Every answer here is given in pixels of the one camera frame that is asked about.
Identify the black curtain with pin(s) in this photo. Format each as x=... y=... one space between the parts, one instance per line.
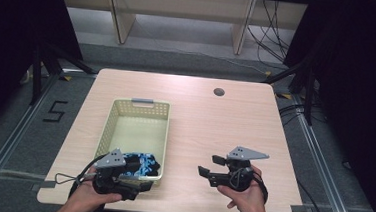
x=361 y=81
x=10 y=40

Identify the metal floor rail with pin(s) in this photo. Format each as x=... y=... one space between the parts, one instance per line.
x=9 y=140
x=325 y=169

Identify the black metal stand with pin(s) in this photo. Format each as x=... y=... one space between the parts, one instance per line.
x=302 y=87
x=50 y=66

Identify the person's left hand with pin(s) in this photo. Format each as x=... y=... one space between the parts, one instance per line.
x=84 y=194

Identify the person's right hand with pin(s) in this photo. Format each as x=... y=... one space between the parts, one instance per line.
x=248 y=200

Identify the cream perforated plastic basket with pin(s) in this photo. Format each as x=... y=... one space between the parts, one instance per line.
x=137 y=132

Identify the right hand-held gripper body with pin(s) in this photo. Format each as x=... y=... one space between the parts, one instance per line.
x=238 y=173

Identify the black glove with blue pattern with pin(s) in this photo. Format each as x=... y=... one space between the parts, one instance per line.
x=146 y=166

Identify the grey tape piece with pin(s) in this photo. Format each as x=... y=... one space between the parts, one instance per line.
x=299 y=209
x=47 y=184

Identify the light wooden shelf unit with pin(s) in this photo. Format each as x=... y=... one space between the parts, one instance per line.
x=182 y=12

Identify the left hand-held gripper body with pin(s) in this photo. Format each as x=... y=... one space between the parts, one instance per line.
x=110 y=160

